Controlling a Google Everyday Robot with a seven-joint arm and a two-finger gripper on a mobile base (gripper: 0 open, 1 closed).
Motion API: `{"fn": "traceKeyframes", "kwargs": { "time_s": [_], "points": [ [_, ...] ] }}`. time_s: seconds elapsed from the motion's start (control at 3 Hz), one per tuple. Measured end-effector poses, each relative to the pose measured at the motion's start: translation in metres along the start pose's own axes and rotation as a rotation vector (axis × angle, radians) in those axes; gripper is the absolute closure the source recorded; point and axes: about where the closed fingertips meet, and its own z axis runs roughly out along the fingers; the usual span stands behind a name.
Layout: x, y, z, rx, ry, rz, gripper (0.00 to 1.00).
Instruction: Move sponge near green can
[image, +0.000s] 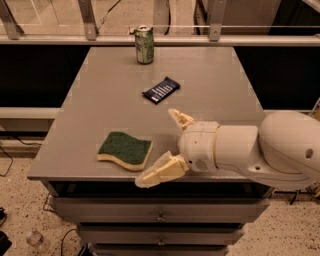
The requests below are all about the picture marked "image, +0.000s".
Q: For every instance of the top grey drawer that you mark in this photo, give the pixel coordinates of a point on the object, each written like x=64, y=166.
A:
x=102, y=210

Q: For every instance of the grey drawer cabinet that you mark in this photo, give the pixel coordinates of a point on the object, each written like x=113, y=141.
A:
x=107, y=97

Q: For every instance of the middle grey drawer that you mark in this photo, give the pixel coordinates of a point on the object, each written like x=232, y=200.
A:
x=194, y=234

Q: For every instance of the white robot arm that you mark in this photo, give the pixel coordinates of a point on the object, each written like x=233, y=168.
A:
x=283, y=152

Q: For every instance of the green soda can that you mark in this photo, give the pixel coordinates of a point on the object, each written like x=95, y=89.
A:
x=144, y=44

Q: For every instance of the metal window railing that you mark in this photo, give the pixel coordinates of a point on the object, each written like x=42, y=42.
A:
x=174, y=22

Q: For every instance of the green and yellow sponge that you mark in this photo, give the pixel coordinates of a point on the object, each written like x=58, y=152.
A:
x=126, y=151

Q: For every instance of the grey drawer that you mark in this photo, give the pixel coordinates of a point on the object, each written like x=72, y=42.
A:
x=102, y=210
x=194, y=234

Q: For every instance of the clear plastic bottle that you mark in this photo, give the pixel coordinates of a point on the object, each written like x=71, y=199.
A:
x=38, y=241

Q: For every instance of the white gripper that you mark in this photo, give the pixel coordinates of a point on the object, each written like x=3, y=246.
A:
x=197, y=144

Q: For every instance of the dark blue snack packet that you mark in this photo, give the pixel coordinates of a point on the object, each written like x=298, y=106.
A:
x=162, y=90

